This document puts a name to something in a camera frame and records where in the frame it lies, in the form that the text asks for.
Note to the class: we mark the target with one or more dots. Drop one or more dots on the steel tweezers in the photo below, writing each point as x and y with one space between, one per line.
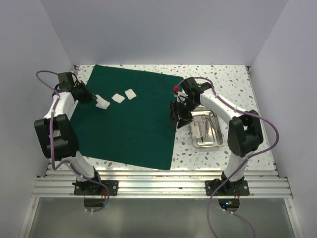
212 123

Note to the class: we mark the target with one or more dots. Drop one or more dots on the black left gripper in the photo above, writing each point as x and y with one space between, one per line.
89 96

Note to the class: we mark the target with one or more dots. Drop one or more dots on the white bow-shaped gauze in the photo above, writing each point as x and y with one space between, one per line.
196 131

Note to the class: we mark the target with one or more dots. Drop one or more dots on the green surgical cloth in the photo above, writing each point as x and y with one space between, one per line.
135 132

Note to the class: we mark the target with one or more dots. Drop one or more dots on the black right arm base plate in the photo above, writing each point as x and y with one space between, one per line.
240 188

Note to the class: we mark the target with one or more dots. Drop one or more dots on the steel surgical scissors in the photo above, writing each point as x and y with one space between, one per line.
202 122

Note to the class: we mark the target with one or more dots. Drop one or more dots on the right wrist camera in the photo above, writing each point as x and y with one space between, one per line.
189 87

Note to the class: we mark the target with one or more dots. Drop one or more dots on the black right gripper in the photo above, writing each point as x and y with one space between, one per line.
175 106

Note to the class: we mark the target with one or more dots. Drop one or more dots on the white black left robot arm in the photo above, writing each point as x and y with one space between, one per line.
59 141

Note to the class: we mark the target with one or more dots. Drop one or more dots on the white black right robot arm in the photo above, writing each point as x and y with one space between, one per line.
244 127

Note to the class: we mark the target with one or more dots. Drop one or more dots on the steel instrument tray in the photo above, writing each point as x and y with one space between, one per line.
212 140

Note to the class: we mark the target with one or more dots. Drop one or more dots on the white gauze square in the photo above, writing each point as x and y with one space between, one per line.
102 103
130 94
118 98

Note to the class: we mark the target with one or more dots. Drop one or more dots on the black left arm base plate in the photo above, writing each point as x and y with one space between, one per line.
89 189

